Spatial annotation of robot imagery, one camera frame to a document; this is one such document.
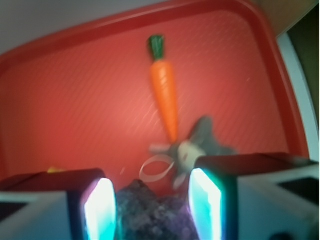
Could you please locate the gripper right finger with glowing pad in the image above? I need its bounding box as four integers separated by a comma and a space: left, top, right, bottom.
188, 153, 320, 240

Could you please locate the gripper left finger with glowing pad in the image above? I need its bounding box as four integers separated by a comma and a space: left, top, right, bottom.
0, 168, 117, 240

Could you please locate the brown rock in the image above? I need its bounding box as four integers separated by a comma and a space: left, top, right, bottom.
115, 180, 199, 240

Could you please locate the grey plush bunny toy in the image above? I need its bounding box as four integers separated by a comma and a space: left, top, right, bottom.
139, 116, 237, 190

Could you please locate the red plastic tray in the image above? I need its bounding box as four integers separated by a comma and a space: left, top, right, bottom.
0, 0, 309, 189

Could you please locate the orange toy carrot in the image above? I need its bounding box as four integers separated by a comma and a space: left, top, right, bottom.
148, 35, 179, 143

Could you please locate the multicolour twisted rope toy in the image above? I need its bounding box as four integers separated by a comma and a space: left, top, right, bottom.
47, 167, 65, 174

